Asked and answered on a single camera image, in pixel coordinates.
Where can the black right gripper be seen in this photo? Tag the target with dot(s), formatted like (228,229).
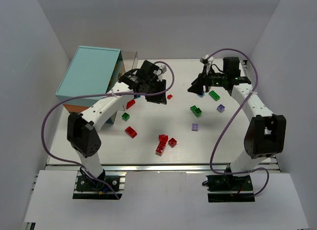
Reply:
(205,81)

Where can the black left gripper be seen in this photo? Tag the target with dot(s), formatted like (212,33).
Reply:
(153,88)

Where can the red sloped lego brick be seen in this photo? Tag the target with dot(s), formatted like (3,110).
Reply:
(130,104)

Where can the red square lego brick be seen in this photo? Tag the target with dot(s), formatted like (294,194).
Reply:
(172,142)

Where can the red long lego plate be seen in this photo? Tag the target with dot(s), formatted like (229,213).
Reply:
(160,148)

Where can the red round lego piece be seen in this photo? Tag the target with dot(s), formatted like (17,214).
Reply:
(163,138)

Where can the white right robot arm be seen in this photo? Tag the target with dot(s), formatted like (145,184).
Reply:
(266,131)

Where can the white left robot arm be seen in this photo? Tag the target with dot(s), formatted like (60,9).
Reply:
(83,128)

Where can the green long lego plate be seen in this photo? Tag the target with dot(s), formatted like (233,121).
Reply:
(214,95)

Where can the purple lego brick right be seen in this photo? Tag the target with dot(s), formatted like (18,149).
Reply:
(220,108)

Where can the purple lego plate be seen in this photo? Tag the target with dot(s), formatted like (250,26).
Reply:
(194,127)

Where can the green small lego brick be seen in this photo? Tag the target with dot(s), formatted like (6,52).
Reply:
(125,116)

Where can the teal drawer cabinet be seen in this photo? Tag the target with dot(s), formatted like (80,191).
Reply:
(93,70)

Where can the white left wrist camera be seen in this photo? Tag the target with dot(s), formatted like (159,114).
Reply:
(161,70)

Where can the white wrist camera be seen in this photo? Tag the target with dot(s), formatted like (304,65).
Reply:
(207,61)
(161,70)

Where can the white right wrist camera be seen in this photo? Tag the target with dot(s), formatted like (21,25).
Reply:
(207,61)

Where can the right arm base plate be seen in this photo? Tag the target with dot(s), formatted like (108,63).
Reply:
(229,189)

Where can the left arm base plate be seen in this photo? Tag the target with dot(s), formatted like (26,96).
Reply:
(84,191)

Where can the aluminium rail front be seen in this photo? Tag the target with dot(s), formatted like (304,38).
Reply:
(269,166)

